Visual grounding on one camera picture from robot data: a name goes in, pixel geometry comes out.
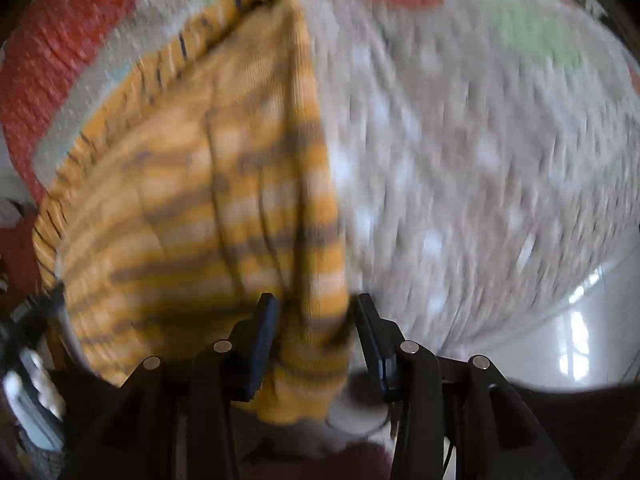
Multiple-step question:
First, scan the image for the white quilted heart-print blanket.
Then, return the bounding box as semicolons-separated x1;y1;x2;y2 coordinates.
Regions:
35;0;640;396

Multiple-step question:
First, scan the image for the red floral bedsheet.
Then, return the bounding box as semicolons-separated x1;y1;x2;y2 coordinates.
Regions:
0;0;181;201

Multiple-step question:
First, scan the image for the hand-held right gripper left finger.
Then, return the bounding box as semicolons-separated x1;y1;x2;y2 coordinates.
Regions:
65;293;279;480

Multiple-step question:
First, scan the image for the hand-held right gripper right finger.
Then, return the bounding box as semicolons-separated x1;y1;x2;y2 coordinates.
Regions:
356;293;571;480

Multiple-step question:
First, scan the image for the yellow striped knit shirt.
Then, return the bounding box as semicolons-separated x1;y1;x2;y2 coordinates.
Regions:
32;0;351;423

